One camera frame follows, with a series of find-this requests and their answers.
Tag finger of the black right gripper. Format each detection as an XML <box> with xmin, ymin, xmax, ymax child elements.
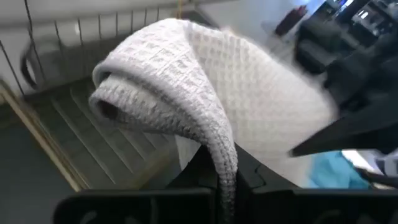
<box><xmin>356</xmin><ymin>167</ymin><xmax>398</xmax><ymax>190</ymax></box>
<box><xmin>288</xmin><ymin>93</ymin><xmax>398</xmax><ymax>158</ymax></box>

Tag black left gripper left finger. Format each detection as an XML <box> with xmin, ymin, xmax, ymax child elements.
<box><xmin>52</xmin><ymin>144</ymin><xmax>219</xmax><ymax>224</ymax></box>

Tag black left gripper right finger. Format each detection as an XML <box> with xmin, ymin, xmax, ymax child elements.
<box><xmin>234</xmin><ymin>143</ymin><xmax>398</xmax><ymax>224</ymax></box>

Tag light blue microfiber towel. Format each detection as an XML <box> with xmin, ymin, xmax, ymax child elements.
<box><xmin>307</xmin><ymin>151</ymin><xmax>371</xmax><ymax>190</ymax></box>

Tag white waffle weave towel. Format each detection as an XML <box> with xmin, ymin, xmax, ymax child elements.
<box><xmin>88</xmin><ymin>17</ymin><xmax>340</xmax><ymax>224</ymax></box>

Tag bronze wire basket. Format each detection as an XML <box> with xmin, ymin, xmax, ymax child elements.
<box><xmin>0</xmin><ymin>0</ymin><xmax>218</xmax><ymax>192</ymax></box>

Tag black cable loop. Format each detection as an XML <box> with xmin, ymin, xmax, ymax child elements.
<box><xmin>19</xmin><ymin>39</ymin><xmax>50</xmax><ymax>91</ymax></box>

